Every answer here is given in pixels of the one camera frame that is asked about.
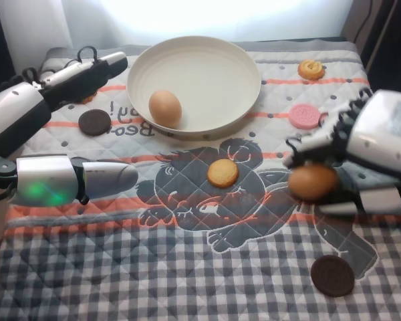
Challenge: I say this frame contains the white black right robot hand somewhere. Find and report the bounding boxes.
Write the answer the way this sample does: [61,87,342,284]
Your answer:
[283,88,401,215]

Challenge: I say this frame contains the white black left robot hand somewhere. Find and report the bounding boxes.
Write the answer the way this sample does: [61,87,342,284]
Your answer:
[0,46,138,207]

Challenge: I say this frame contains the brown egg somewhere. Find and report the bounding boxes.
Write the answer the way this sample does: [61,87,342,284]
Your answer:
[287,164,339,201]
[148,90,182,128]

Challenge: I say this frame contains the round cream plate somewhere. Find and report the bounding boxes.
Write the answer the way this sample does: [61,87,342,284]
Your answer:
[126,36,262,134]

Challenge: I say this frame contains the dark brown sandwich cookie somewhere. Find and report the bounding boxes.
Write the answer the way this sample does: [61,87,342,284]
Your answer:
[310,255,355,297]
[78,109,112,137]

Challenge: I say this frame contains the pink sandwich cookie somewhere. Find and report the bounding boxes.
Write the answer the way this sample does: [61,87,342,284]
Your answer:
[289,103,321,129]

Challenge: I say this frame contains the round yellow butter biscuit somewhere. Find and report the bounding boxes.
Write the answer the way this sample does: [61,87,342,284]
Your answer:
[207,158,240,188]

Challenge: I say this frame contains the grey quilt with printed bear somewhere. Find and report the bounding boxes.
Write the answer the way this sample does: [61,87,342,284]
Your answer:
[0,38,401,321]

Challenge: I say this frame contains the thin black cable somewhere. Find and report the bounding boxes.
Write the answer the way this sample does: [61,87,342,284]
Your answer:
[354,0,371,43]

